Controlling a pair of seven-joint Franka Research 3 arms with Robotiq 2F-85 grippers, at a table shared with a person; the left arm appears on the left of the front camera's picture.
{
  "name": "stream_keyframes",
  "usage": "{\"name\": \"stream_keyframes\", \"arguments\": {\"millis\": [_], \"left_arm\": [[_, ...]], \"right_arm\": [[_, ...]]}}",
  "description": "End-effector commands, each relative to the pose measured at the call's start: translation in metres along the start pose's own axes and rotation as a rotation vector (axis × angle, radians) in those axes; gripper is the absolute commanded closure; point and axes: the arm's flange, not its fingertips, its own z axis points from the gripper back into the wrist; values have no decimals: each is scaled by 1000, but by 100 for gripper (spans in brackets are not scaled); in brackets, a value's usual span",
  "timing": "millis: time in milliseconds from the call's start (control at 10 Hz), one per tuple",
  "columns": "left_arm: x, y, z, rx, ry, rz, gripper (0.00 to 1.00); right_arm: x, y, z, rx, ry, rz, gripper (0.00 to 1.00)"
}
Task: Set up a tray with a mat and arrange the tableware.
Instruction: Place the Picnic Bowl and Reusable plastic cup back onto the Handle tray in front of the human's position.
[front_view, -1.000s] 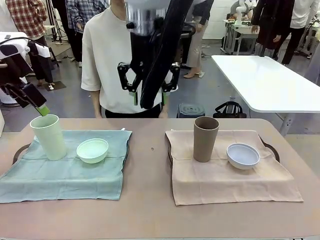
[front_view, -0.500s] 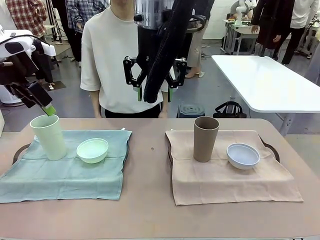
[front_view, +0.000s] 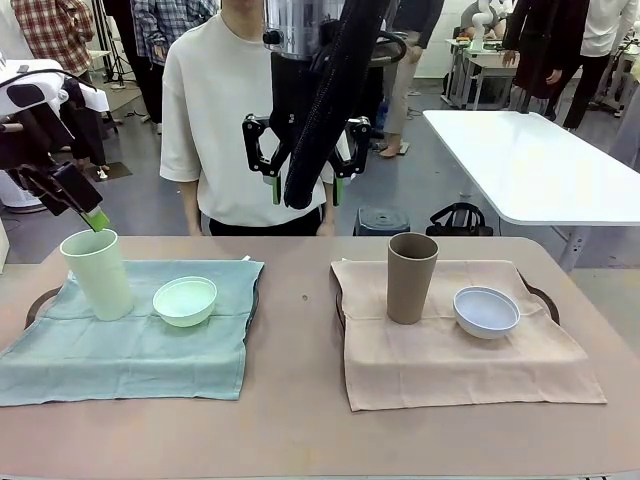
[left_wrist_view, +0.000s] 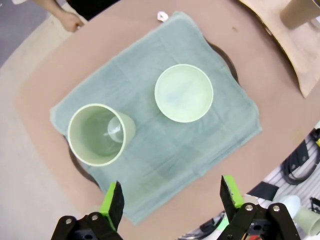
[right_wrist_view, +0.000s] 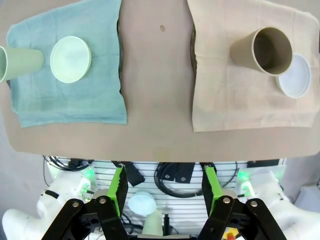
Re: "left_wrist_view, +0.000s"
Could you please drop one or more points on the light green tall cup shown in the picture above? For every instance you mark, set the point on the light green tall cup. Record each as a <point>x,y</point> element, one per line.
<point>95,140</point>

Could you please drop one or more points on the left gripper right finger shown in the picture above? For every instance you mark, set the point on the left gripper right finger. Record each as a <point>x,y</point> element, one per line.
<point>228,195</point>

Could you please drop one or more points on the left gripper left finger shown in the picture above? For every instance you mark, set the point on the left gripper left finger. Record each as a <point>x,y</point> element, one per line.
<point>115,205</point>

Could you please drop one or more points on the beige cloth mat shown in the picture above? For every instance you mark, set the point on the beige cloth mat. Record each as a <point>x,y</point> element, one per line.
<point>295,50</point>

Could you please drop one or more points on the blue-green cloth mat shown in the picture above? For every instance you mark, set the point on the blue-green cloth mat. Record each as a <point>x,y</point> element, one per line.
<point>162,155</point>

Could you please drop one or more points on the brown tall tumbler cup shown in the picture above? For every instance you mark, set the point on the brown tall tumbler cup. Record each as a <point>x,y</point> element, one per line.
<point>297,13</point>

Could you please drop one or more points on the person's right forearm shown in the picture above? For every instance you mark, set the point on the person's right forearm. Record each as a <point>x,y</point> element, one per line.
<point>56,6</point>

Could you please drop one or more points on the person's right hand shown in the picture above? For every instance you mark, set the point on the person's right hand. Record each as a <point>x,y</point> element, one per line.
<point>70,21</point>

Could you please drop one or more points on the light green round bowl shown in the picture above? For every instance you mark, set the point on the light green round bowl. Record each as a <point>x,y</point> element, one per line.
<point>183,93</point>

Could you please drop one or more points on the pale green spare cup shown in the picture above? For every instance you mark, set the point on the pale green spare cup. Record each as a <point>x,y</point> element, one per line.
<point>308,221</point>

